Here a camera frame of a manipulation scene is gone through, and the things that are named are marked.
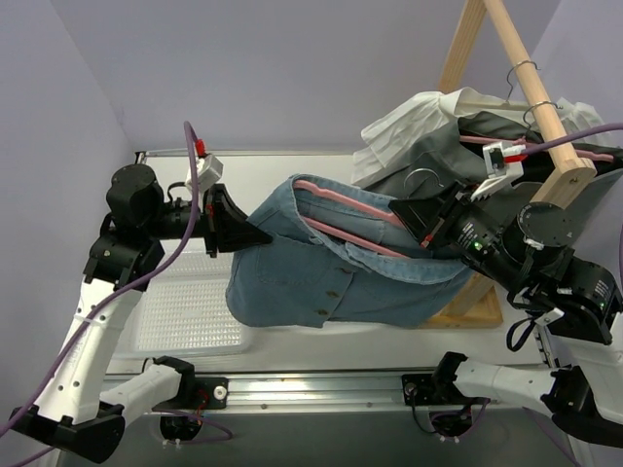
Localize grey pleated skirt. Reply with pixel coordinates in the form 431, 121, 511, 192
355, 111, 622, 233

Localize pink hanger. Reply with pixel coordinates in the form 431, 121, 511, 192
459, 123, 622, 163
292, 177, 435, 258

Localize blue denim skirt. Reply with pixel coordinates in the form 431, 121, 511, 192
226, 174, 473, 328

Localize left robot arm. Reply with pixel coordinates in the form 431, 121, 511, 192
8, 164, 273, 464

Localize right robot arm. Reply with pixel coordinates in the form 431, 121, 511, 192
389, 186, 622, 448

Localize white skirt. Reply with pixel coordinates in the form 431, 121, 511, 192
351, 87, 605, 186

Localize wooden hanger with metal hook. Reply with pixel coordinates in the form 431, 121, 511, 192
461, 60, 541, 111

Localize white plastic basket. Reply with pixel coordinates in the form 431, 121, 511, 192
114, 252, 252, 359

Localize wooden clothes rack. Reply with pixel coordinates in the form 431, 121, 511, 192
422, 0, 599, 330

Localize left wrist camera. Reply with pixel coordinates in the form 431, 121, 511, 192
185, 154, 224, 191

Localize aluminium front rail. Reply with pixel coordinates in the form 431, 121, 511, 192
101, 372, 551, 410

